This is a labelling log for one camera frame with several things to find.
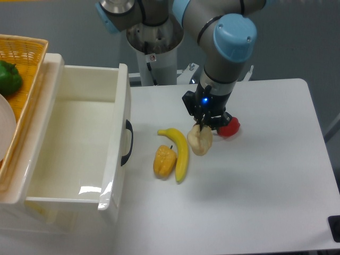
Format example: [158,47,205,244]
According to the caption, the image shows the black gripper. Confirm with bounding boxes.
[182,82,233,131]

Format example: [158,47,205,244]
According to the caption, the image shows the pale round bread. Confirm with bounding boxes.
[187,125,213,156]

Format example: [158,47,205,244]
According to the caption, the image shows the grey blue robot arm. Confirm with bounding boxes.
[95,1,269,130]

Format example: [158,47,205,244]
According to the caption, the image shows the upper white drawer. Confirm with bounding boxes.
[27,64,131,211]

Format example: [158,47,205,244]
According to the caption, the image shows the white drawer cabinet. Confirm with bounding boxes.
[1,54,119,232]

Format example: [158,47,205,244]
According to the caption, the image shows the red bell pepper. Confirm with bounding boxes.
[217,117,241,137]

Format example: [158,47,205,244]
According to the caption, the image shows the yellow banana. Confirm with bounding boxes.
[157,127,189,184]

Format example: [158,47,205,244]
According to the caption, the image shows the yellow bell pepper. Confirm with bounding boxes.
[153,145,177,179]

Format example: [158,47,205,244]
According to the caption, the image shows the black corner table device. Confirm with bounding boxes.
[328,215,340,243]

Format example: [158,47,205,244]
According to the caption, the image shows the yellow woven basket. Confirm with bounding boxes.
[1,35,48,192]

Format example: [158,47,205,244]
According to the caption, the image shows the white plate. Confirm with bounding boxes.
[0,95,16,160]

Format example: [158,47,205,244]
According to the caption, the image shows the green bell pepper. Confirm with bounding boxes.
[1,60,23,96]

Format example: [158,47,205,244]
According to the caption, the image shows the white metal frame bracket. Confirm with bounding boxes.
[129,63,254,87]

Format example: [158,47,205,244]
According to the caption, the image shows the black drawer handle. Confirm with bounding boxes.
[121,119,134,166]

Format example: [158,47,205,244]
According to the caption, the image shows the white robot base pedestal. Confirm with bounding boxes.
[126,14,184,86]

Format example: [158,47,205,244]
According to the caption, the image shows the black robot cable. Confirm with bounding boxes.
[143,41,159,86]

